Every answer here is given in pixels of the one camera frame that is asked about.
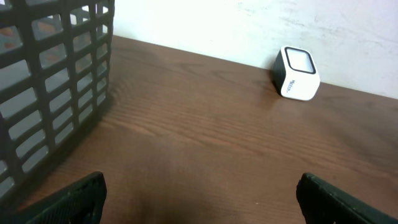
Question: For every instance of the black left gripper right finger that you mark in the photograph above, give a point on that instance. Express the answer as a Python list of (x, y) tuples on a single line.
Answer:
[(321, 202)]

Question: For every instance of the grey plastic basket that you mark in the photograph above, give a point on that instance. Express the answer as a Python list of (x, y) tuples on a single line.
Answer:
[(55, 62)]

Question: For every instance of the white barcode scanner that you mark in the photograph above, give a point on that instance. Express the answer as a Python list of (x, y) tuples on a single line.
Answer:
[(295, 74)]

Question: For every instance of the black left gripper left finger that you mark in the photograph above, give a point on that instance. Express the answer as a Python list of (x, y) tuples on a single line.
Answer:
[(80, 202)]

